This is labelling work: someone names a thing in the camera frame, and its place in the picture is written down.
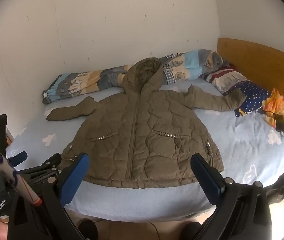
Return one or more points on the wooden headboard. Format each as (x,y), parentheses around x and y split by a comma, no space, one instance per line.
(264,62)

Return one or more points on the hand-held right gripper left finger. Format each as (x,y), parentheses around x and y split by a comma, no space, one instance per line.
(74,177)

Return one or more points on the patchwork printed quilt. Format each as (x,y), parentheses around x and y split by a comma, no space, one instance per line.
(87,80)

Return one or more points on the black phone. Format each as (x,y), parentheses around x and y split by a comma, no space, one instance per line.
(281,125)

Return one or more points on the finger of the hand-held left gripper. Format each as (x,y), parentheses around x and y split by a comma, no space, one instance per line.
(47,163)
(19,158)

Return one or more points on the star and stripe printed pillow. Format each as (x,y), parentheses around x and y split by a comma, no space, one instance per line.
(239,87)

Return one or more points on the olive quilted hooded jacket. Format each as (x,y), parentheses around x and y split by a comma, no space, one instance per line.
(142,130)

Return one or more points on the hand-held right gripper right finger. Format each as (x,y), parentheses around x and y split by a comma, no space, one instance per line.
(207,177)

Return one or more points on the orange cloth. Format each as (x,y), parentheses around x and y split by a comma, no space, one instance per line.
(276,102)

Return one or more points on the light blue cloud bed sheet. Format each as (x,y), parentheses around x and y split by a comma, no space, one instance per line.
(244,150)

